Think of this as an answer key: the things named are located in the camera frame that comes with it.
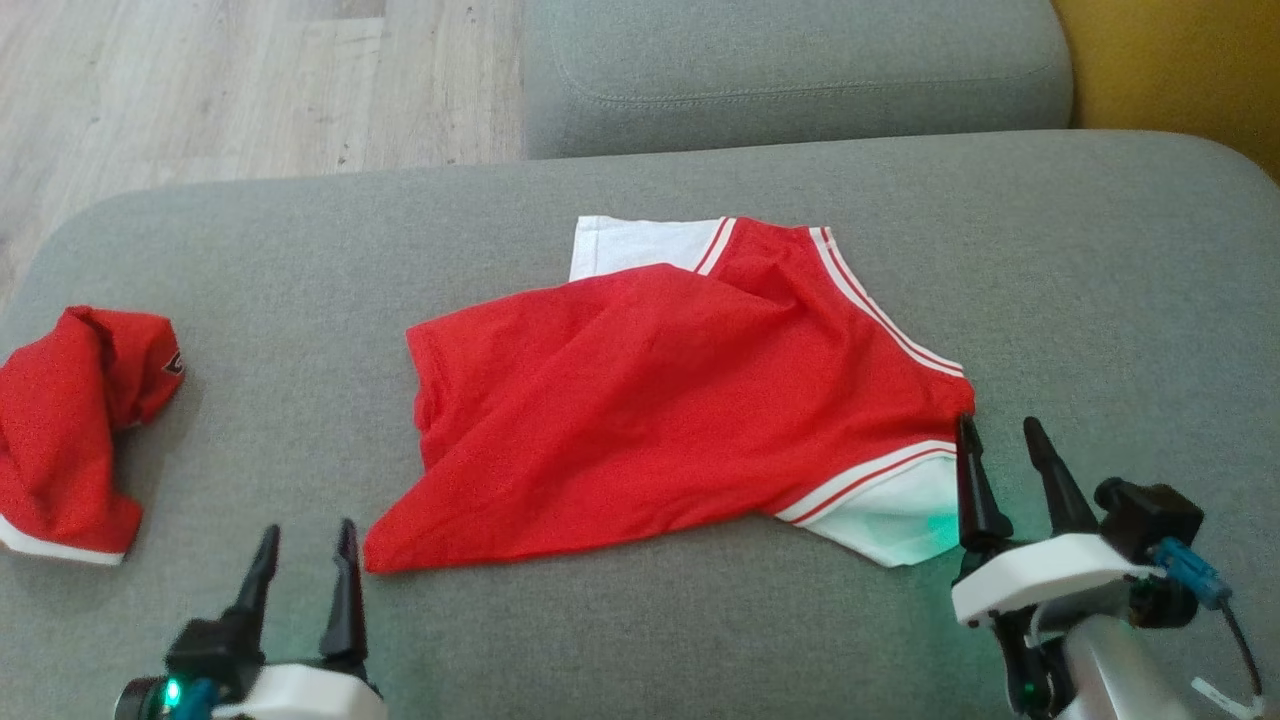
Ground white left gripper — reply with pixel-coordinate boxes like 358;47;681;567
115;518;388;720

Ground small grey sofa cushion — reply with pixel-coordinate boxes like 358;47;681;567
522;0;1074;161

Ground large grey sofa seat cushion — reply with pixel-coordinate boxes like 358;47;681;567
0;130;1280;720

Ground red shorts white hem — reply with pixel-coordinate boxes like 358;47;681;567
0;305;186;567

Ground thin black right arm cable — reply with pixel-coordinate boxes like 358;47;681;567
1218;598;1266;706

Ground white cable label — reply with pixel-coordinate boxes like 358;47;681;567
1190;678;1269;720

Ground blue right cable connector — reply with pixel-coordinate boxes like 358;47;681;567
1150;538;1233;611

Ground red basketball jersey white sleeves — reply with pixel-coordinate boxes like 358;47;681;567
362;215;977;574

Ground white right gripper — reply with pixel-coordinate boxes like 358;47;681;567
950;414;1199;720

